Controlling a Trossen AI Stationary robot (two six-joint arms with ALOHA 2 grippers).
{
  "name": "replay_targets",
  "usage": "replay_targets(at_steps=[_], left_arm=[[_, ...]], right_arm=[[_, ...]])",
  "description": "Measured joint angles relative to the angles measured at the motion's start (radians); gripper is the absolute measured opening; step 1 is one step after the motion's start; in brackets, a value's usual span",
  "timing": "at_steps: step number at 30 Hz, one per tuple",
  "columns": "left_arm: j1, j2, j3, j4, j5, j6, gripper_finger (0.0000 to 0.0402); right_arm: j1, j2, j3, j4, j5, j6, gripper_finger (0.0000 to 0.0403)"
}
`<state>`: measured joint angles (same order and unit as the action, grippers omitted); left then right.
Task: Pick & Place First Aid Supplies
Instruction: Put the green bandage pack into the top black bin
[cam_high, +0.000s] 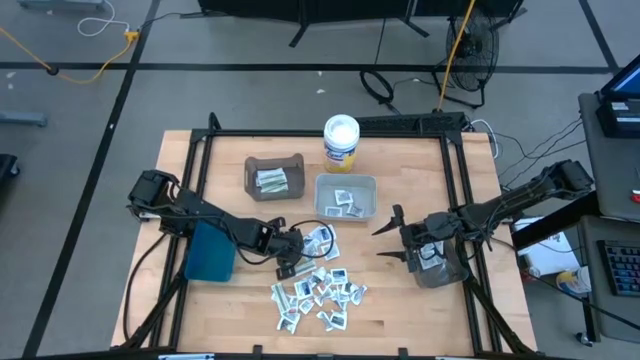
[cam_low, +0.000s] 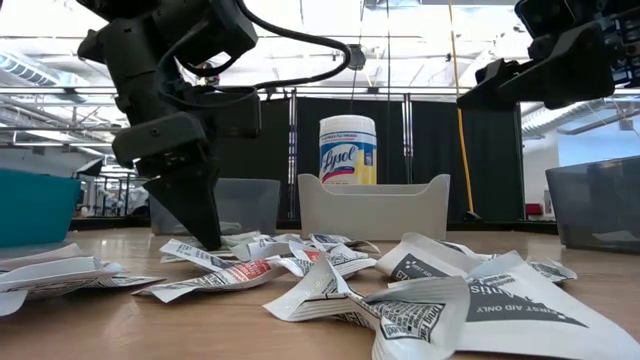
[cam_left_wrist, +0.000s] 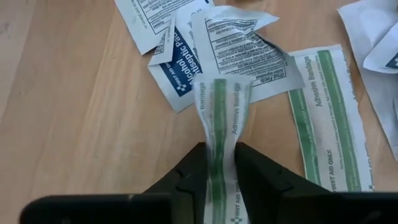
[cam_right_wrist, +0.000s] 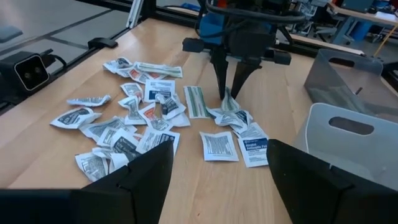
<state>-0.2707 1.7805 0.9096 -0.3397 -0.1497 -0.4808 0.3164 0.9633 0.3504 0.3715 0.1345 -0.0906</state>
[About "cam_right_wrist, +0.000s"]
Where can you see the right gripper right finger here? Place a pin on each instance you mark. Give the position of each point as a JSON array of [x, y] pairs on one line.
[[311, 199]]

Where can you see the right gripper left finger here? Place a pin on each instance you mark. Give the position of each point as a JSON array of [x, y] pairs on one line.
[[140, 193]]

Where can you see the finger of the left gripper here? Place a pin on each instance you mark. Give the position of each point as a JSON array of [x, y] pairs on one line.
[[244, 70], [221, 71]]

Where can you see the green striped bandage wrapper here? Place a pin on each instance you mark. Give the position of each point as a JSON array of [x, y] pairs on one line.
[[196, 102], [230, 104], [158, 69]]

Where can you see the teal plastic bin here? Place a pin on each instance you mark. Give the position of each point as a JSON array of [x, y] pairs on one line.
[[211, 28]]

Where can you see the light grey plastic bin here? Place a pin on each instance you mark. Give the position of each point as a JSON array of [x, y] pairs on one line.
[[342, 149]]

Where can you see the crumpled drug facts packet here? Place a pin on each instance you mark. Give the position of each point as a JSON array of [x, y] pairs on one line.
[[105, 127]]

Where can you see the white packet red print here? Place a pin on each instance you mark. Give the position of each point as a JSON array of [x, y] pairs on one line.
[[152, 116], [140, 76]]

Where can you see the antiseptic packet dark label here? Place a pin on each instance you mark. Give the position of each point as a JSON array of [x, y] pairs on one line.
[[74, 117]]

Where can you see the silver aluminium bar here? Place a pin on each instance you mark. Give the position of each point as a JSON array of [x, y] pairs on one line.
[[135, 14]]

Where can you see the wooden workbench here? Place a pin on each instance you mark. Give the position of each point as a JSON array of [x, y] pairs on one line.
[[354, 12]]

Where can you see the grey chair armrest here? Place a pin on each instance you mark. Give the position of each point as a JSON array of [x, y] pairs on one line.
[[9, 32]]

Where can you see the black frame clamp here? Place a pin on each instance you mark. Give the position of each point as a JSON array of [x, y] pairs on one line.
[[102, 43]]

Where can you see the black table-level camera box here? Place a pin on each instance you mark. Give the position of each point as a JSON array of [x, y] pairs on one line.
[[29, 73]]

